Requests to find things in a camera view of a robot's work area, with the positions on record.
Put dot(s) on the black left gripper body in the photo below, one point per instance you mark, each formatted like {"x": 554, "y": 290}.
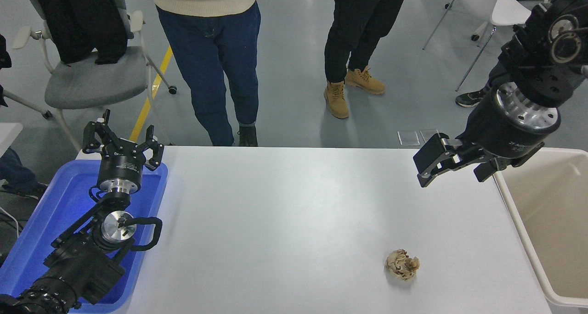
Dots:
{"x": 120, "y": 165}

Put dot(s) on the tan paper ball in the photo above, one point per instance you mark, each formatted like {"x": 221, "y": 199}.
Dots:
{"x": 402, "y": 264}

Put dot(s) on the white side table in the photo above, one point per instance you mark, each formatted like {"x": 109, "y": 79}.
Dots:
{"x": 8, "y": 135}

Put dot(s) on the large pale bin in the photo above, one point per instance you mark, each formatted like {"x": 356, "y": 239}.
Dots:
{"x": 551, "y": 222}

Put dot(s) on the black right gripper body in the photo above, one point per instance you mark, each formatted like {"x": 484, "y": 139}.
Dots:
{"x": 500, "y": 130}

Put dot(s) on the blue plastic tray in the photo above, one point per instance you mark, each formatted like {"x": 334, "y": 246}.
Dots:
{"x": 55, "y": 204}

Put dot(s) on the black garment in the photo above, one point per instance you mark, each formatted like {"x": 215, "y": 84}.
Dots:
{"x": 82, "y": 20}

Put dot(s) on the white plastic chair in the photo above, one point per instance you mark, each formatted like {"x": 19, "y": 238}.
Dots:
{"x": 505, "y": 6}

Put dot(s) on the grey office chair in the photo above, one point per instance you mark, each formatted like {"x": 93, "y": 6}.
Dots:
{"x": 96, "y": 77}

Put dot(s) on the clear floor plate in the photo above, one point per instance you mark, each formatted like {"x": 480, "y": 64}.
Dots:
{"x": 408, "y": 137}
{"x": 428, "y": 135}

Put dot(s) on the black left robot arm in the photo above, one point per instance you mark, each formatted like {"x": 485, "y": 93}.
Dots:
{"x": 78, "y": 268}

